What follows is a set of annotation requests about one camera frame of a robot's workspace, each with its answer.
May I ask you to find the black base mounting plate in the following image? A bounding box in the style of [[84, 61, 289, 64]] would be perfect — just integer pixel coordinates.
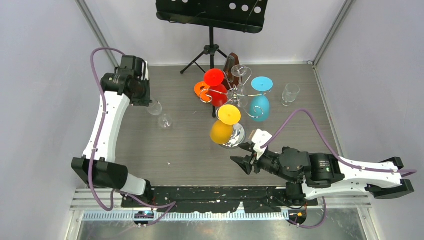
[[121, 186, 318, 214]]

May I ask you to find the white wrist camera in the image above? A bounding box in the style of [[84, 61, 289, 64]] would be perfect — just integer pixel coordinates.
[[249, 129, 272, 160], [141, 60, 150, 81]]

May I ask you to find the brown metronome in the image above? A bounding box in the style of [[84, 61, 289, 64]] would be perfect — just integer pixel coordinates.
[[222, 52, 241, 91]]

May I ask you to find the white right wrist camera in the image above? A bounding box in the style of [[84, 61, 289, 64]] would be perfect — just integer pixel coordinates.
[[249, 129, 272, 160]]

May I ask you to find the yellow wine glass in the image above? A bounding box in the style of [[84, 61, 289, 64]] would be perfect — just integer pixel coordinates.
[[209, 104, 242, 145]]

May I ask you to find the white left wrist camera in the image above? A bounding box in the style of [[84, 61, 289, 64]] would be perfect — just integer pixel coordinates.
[[141, 60, 150, 81]]

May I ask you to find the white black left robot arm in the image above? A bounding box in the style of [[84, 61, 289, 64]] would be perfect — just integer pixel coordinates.
[[71, 55, 154, 207]]

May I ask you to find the red wine glass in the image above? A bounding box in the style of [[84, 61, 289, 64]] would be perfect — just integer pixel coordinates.
[[203, 68, 228, 107]]

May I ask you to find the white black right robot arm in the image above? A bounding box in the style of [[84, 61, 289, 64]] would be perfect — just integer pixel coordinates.
[[230, 143, 415, 208]]

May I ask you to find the aluminium frame rail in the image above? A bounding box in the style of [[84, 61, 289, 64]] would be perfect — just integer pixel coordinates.
[[70, 189, 371, 225]]

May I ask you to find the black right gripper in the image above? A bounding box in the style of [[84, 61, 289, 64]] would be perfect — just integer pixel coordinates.
[[229, 142, 297, 184]]

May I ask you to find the chrome wine glass rack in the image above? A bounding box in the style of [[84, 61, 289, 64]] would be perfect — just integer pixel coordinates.
[[198, 76, 272, 149]]

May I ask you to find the blue wine glass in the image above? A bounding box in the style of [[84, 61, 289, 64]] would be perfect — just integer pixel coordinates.
[[248, 76, 274, 122]]

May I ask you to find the black music stand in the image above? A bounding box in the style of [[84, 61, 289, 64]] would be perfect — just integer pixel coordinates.
[[155, 0, 270, 119]]

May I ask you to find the clear textured wine glass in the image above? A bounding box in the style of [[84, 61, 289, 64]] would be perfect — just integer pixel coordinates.
[[281, 83, 300, 106]]

